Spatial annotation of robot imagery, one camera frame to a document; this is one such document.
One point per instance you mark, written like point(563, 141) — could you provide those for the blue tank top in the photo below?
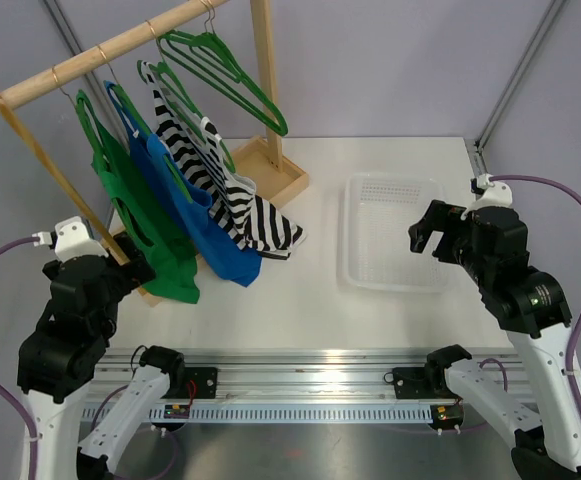
point(219, 251)

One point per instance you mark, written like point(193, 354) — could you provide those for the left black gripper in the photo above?
point(134, 272)

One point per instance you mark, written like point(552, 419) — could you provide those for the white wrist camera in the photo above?
point(488, 193)
point(70, 239)

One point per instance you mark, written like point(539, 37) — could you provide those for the empty green hanger front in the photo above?
point(248, 95)

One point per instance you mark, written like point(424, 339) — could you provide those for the black white striped tank top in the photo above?
point(251, 221)

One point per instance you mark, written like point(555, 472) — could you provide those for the white plastic basket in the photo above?
point(378, 209)

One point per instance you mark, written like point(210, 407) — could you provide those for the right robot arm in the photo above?
point(490, 244)

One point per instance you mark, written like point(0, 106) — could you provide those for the green tank top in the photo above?
point(169, 251)

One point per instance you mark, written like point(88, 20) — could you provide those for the green hanger of striped top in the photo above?
point(178, 119)

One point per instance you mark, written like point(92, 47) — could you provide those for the empty green hanger rear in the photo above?
point(209, 47)

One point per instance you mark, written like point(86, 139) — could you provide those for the empty green hanger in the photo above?
point(248, 95)
point(209, 47)

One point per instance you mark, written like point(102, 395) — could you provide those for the green hanger of blue top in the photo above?
point(150, 156)

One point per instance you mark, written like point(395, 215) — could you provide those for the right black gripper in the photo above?
point(443, 217)

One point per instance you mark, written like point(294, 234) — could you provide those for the white slotted cable duct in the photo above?
point(210, 413)

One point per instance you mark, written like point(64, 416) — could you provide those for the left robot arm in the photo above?
point(57, 365)

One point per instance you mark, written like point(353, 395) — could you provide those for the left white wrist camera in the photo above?
point(70, 239)

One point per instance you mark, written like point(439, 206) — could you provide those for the aluminium mounting rail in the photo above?
point(303, 375)

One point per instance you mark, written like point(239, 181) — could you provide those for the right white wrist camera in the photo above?
point(488, 193)

